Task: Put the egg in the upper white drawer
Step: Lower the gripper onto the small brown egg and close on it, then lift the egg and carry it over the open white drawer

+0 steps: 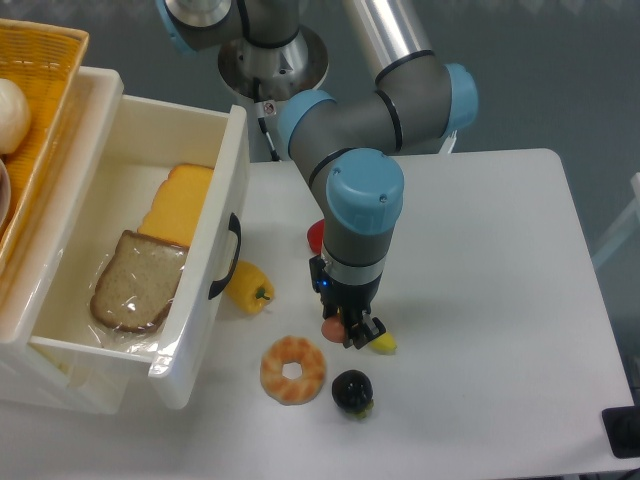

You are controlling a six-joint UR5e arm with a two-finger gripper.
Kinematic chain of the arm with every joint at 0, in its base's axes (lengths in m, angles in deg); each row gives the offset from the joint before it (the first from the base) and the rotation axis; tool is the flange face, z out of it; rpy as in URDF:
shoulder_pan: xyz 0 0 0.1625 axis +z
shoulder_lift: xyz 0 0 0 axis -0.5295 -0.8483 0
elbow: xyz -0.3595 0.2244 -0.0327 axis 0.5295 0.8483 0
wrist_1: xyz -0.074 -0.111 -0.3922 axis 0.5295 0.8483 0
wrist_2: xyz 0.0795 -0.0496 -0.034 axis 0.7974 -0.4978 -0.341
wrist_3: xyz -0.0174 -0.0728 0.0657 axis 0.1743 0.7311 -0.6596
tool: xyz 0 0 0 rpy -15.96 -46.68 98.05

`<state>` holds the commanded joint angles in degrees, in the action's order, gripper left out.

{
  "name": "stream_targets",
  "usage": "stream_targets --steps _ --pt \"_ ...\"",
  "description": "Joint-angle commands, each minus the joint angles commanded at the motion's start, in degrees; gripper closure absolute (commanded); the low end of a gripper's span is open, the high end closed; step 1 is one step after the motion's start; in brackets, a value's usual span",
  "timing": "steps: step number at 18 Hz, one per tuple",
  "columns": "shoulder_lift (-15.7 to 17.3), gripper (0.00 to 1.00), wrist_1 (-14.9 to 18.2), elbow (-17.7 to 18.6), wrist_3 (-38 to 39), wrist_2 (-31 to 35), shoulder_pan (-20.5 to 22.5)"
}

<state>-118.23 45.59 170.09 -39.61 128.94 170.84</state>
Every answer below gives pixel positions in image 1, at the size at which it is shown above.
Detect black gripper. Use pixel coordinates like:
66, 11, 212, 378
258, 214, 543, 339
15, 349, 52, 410
309, 254, 384, 349

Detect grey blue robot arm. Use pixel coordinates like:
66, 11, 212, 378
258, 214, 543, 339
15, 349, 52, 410
156, 1, 479, 349

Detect open white drawer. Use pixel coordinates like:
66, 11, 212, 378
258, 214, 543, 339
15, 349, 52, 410
29, 96, 249, 413

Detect white drawer cabinet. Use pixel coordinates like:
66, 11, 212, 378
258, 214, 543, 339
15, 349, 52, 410
1, 67, 126, 413

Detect yellow banana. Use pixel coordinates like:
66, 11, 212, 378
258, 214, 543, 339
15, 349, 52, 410
369, 332, 397, 355

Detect glazed donut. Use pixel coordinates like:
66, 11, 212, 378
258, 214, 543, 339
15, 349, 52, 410
260, 336, 327, 406

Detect dark purple mangosteen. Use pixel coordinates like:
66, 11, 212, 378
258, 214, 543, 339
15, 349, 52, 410
331, 370, 374, 419

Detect red bell pepper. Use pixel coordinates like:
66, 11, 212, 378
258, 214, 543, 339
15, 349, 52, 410
306, 220, 325, 255

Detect yellow bell pepper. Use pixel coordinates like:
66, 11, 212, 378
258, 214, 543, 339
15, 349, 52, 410
224, 260, 275, 315

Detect brown bread slice in wrap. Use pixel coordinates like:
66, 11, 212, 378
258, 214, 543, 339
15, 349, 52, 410
89, 230, 188, 334

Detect black device at table edge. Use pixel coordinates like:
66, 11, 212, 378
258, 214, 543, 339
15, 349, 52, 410
601, 406, 639, 459

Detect dark bowl at left edge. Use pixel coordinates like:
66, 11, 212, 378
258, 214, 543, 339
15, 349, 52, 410
0, 162, 11, 227

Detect white round bun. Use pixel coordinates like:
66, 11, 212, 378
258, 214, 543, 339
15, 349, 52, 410
0, 78, 31, 155

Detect yellow wicker basket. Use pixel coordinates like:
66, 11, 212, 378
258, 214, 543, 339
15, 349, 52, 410
1, 18, 89, 267

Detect black cable on pedestal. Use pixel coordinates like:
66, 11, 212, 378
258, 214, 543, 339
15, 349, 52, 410
252, 77, 281, 162

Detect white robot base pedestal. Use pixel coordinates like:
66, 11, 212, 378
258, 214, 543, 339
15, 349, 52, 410
217, 24, 330, 164

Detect white frame at right edge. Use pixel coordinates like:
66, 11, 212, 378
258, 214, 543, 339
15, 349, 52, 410
591, 173, 639, 270

